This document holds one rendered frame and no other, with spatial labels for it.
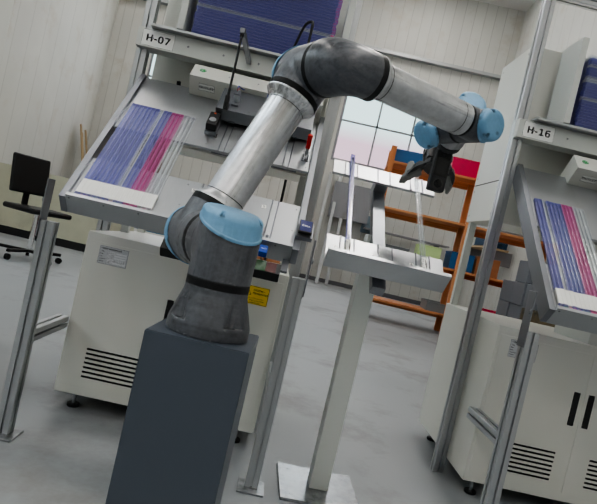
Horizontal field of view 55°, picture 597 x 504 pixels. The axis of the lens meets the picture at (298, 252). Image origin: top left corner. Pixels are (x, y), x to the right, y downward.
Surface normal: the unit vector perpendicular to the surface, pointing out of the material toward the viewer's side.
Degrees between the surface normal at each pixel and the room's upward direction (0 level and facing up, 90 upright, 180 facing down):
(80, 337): 90
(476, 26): 90
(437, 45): 90
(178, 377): 90
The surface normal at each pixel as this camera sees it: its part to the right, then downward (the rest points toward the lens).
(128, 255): 0.03, 0.03
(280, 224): 0.18, -0.68
